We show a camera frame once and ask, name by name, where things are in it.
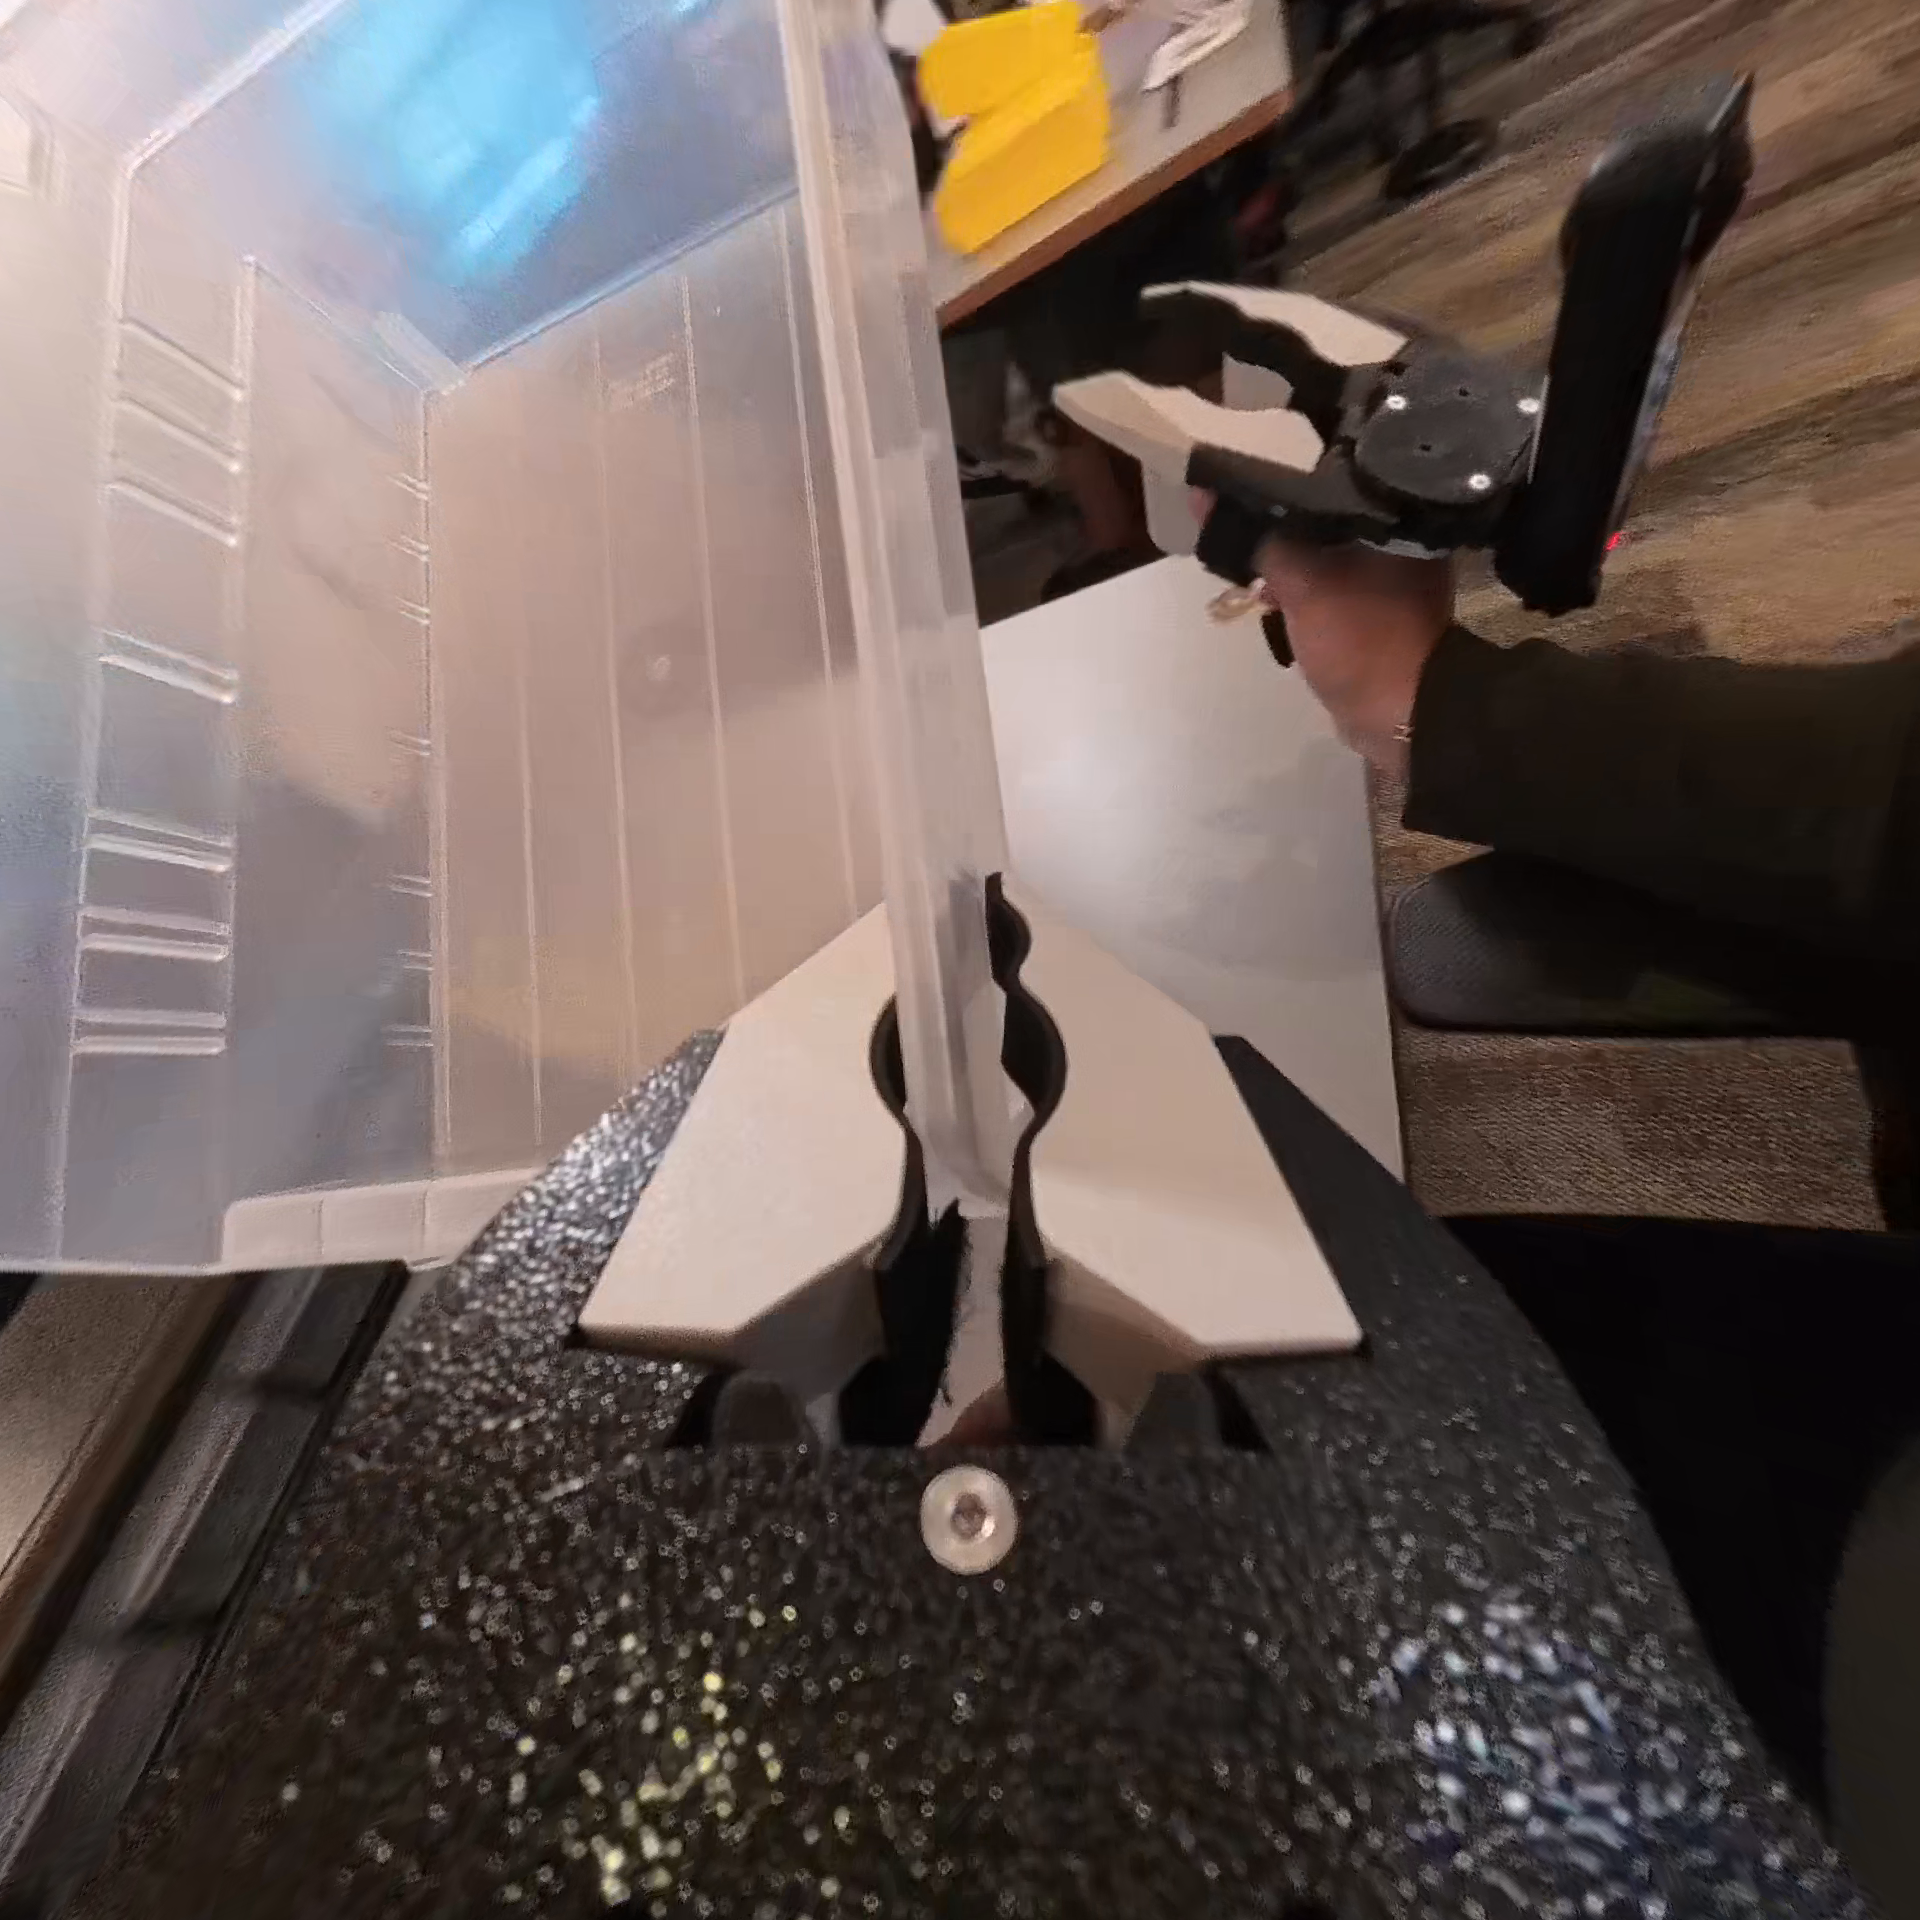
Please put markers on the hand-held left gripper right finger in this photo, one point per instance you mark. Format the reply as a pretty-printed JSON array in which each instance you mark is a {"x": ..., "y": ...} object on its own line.
[{"x": 1184, "y": 1200}]

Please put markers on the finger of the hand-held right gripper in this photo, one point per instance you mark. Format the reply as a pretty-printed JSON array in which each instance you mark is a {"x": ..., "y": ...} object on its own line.
[
  {"x": 1335, "y": 322},
  {"x": 1125, "y": 404}
]

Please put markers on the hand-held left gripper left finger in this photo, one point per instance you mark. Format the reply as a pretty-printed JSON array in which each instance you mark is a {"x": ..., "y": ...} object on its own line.
[{"x": 764, "y": 1185}]

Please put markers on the large clear plastic bin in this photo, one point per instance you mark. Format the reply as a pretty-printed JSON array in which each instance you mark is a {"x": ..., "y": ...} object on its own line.
[{"x": 524, "y": 675}]

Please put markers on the person's right forearm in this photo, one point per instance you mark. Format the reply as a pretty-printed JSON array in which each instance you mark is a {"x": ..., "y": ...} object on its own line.
[{"x": 1651, "y": 750}]

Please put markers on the person's right hand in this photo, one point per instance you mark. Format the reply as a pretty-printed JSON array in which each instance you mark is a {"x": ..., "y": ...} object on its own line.
[{"x": 1364, "y": 631}]

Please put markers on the grey desk with wooden edge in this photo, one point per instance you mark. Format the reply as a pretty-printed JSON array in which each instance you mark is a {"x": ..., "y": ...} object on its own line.
[{"x": 1184, "y": 135}]

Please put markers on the black office chair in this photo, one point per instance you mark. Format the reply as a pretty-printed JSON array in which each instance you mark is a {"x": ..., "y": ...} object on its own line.
[
  {"x": 1574, "y": 944},
  {"x": 1394, "y": 90}
]

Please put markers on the yellow plastic bin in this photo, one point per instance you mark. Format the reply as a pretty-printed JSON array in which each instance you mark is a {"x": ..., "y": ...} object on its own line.
[{"x": 1020, "y": 135}]

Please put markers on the white papers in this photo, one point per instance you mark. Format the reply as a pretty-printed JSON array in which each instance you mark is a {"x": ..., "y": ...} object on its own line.
[{"x": 1200, "y": 39}]

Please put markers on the person's dark trousers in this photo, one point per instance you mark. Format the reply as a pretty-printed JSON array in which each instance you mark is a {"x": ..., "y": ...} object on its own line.
[{"x": 1724, "y": 1425}]

